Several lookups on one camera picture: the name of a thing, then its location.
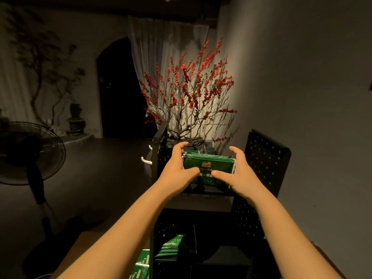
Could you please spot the person's right forearm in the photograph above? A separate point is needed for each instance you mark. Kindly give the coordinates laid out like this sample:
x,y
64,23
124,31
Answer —
x,y
296,241

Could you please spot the stack of packets shelf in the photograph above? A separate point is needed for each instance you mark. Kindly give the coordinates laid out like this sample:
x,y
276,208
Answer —
x,y
171,245

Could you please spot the bare branched tree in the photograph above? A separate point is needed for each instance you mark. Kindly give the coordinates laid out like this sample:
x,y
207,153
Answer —
x,y
40,61

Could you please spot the person's left forearm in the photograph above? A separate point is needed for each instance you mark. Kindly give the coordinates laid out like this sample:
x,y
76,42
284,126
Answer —
x,y
116,238

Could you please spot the white curtain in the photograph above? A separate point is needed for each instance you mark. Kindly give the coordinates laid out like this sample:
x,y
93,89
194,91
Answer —
x,y
154,46

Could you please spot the pile of green packets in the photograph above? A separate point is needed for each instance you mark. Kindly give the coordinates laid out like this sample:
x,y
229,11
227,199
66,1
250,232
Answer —
x,y
139,265

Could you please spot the person's left hand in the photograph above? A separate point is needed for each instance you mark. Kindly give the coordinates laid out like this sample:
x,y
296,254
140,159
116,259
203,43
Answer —
x,y
177,171

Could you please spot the person's right hand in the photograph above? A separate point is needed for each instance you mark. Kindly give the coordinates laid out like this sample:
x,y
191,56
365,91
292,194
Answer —
x,y
247,177

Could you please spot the black standing fan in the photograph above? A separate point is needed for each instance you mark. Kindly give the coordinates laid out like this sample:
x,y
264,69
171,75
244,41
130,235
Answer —
x,y
29,151

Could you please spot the red berry branches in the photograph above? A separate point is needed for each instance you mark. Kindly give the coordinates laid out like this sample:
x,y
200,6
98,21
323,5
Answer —
x,y
189,90

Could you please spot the black metal shelf rack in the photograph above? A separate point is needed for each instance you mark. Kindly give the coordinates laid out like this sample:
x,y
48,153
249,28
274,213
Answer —
x,y
267,159

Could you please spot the dark vase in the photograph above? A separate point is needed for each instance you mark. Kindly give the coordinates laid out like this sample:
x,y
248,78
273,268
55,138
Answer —
x,y
75,122

